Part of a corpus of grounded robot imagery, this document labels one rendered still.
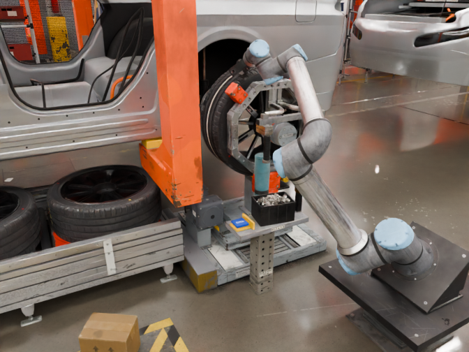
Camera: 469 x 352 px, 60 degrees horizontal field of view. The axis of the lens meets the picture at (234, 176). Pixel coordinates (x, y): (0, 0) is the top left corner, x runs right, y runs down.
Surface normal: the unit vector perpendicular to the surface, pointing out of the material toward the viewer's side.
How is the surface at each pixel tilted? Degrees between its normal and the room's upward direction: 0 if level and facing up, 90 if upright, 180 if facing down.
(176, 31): 90
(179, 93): 90
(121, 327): 0
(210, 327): 0
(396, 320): 0
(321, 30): 90
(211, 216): 90
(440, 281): 43
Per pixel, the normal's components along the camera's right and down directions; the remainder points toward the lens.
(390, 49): -0.88, 0.18
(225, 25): 0.46, 0.36
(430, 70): -0.60, 0.58
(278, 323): 0.00, -0.91
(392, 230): -0.53, -0.58
